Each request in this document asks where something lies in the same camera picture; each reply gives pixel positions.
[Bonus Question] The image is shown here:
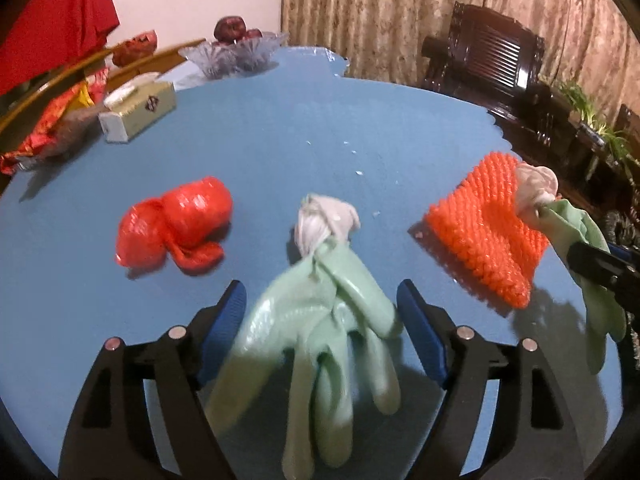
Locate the orange knitted hat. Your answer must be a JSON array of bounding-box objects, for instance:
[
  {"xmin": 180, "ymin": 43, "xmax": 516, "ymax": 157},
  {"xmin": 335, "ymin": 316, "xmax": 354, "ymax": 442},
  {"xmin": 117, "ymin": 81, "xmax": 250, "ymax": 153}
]
[{"xmin": 424, "ymin": 151, "xmax": 551, "ymax": 309}]

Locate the green rubber glove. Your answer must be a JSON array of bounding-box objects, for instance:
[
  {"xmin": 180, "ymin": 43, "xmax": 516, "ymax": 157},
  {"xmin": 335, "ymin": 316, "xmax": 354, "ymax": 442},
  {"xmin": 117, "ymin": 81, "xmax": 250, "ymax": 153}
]
[
  {"xmin": 205, "ymin": 194, "xmax": 403, "ymax": 480},
  {"xmin": 515, "ymin": 164, "xmax": 628, "ymax": 376}
]

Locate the beige patterned curtain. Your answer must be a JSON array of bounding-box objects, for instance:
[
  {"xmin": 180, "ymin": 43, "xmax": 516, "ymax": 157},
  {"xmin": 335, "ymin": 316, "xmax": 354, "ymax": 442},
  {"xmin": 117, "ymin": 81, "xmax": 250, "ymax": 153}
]
[{"xmin": 281, "ymin": 0, "xmax": 640, "ymax": 126}]

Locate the large red apple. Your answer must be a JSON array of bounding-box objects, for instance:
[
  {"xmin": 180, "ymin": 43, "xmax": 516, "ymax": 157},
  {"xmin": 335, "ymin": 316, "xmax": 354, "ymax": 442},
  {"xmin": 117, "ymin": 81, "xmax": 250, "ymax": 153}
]
[{"xmin": 214, "ymin": 16, "xmax": 247, "ymax": 43}]

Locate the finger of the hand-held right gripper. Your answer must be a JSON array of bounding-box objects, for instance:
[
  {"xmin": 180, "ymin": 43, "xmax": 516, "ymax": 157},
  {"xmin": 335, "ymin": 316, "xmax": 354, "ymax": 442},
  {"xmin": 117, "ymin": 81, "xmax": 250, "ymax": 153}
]
[
  {"xmin": 567, "ymin": 241, "xmax": 640, "ymax": 311},
  {"xmin": 607, "ymin": 242, "xmax": 640, "ymax": 268}
]

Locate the red patterned packaging bag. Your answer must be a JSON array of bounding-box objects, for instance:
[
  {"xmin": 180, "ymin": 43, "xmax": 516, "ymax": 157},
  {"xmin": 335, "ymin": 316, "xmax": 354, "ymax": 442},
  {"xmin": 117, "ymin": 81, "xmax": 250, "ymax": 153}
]
[{"xmin": 0, "ymin": 67, "xmax": 108, "ymax": 176}]

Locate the curved wooden chair backrest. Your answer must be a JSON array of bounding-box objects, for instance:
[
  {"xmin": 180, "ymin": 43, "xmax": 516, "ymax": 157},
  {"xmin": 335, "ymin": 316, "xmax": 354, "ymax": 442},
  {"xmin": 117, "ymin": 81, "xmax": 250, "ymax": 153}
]
[{"xmin": 0, "ymin": 37, "xmax": 207, "ymax": 133}]

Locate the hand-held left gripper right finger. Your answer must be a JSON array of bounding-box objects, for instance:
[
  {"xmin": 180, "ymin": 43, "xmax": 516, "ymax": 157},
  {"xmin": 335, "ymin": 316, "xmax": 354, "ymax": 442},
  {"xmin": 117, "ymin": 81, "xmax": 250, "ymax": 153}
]
[{"xmin": 396, "ymin": 279, "xmax": 586, "ymax": 480}]

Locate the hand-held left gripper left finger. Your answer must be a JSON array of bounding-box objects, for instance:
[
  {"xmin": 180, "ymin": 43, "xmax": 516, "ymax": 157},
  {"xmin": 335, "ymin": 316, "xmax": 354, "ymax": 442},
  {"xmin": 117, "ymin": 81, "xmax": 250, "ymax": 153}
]
[{"xmin": 57, "ymin": 280, "xmax": 248, "ymax": 480}]

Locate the red plastic bag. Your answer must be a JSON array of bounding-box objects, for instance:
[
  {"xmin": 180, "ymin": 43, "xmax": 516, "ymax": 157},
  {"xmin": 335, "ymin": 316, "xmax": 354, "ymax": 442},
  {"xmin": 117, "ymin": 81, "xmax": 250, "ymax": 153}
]
[{"xmin": 115, "ymin": 176, "xmax": 233, "ymax": 275}]

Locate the glass fruit bowl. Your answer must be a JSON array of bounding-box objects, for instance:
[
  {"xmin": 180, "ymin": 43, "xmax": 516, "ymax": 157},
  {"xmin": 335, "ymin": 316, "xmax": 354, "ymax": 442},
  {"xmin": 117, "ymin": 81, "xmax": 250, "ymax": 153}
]
[{"xmin": 179, "ymin": 31, "xmax": 290, "ymax": 80}]

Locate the red hanging cloth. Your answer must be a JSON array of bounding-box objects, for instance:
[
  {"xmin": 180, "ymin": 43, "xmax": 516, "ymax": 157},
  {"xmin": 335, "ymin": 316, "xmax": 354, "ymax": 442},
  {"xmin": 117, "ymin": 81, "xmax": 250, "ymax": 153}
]
[{"xmin": 0, "ymin": 0, "xmax": 121, "ymax": 96}]

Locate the green potted plant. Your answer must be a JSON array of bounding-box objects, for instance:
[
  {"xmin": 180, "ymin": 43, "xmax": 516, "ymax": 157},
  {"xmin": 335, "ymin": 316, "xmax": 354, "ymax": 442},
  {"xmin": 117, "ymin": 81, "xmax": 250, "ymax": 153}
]
[{"xmin": 557, "ymin": 80, "xmax": 636, "ymax": 171}]

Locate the grey plastic bag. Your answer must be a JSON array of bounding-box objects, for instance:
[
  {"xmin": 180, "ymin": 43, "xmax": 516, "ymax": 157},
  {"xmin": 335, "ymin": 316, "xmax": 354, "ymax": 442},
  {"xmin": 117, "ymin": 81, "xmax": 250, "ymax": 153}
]
[{"xmin": 50, "ymin": 105, "xmax": 108, "ymax": 156}]

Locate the beige tissue box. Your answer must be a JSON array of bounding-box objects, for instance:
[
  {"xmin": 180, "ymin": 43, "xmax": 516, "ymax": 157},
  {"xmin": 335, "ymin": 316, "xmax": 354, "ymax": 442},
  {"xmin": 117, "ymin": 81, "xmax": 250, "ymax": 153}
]
[{"xmin": 98, "ymin": 72, "xmax": 177, "ymax": 143}]

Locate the red crumpled bag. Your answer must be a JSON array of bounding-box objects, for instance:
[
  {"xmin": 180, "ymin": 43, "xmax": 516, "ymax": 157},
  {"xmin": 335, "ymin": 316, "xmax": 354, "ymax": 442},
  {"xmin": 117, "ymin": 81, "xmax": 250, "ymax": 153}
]
[{"xmin": 112, "ymin": 30, "xmax": 157, "ymax": 67}]

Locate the dark carved wooden chair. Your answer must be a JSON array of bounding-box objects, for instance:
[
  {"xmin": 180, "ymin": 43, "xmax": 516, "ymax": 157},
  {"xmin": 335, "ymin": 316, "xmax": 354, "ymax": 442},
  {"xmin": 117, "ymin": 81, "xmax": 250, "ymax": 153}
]
[{"xmin": 420, "ymin": 2, "xmax": 640, "ymax": 211}]

